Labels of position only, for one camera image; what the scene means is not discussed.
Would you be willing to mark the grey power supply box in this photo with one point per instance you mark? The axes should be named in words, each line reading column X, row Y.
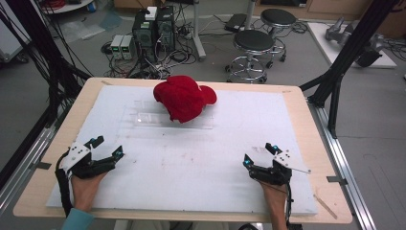
column 116, row 46
column 127, row 46

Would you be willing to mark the flat black case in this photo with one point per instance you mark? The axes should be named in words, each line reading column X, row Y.
column 235, row 22

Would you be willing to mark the white foam board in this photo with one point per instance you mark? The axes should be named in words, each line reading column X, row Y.
column 178, row 159

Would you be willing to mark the grey metal post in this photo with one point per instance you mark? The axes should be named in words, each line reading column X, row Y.
column 198, row 35

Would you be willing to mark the grey robot part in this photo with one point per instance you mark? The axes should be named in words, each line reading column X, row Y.
column 338, row 32

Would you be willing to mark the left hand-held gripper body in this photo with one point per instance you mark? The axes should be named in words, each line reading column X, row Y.
column 76, row 156

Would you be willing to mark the person's left hand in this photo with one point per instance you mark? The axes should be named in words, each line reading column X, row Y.
column 83, row 191

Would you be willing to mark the aluminium rail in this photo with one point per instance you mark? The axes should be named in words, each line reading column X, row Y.
column 348, row 175
column 25, row 166

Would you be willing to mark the clear plastic holder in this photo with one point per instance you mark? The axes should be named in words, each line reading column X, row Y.
column 150, row 119

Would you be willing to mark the black round stool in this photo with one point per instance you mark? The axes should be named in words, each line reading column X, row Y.
column 278, row 16
column 253, row 41

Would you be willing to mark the white floor platform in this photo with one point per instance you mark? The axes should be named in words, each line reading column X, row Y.
column 322, row 41

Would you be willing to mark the red cap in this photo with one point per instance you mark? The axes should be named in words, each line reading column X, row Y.
column 182, row 97

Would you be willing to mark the clear plastic sheet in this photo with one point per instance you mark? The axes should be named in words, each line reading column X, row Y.
column 81, row 31

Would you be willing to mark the person's right hand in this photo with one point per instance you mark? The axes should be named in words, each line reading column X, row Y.
column 275, row 195

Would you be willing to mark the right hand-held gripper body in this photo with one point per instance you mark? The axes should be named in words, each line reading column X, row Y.
column 271, row 174

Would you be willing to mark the round white table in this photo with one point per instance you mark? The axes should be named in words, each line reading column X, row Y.
column 68, row 7

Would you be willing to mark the black computer tower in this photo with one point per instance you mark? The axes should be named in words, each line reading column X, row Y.
column 144, row 35
column 166, row 28

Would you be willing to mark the small white box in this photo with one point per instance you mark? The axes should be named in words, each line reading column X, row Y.
column 151, row 13

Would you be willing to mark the black metal frame stand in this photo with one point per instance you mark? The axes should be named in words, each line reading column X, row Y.
column 48, row 48
column 348, row 54

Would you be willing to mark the black tape piece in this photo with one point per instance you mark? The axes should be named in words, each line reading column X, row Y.
column 336, row 180
column 43, row 165

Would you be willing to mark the thin wooden strip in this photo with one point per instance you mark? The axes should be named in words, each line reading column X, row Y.
column 325, row 207

